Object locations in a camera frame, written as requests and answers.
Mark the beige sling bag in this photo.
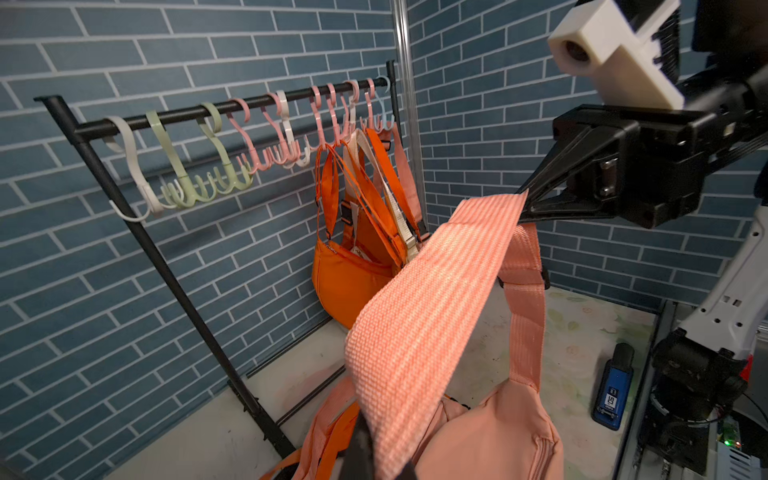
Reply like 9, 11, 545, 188
344, 129, 419, 268

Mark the blue black stapler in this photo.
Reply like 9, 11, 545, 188
591, 342, 634, 431

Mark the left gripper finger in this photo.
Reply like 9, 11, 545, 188
341, 413, 375, 480

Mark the green plastic hook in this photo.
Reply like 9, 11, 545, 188
145, 109, 211, 210
197, 102, 253, 195

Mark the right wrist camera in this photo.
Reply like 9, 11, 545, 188
548, 1, 684, 110

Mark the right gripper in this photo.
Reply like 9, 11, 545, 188
521, 105, 767, 229

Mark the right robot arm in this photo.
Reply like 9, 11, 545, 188
521, 1, 767, 479

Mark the white plastic hook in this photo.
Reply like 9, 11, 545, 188
104, 116, 165, 223

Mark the black clothes rack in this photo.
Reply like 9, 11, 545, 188
34, 59, 401, 459

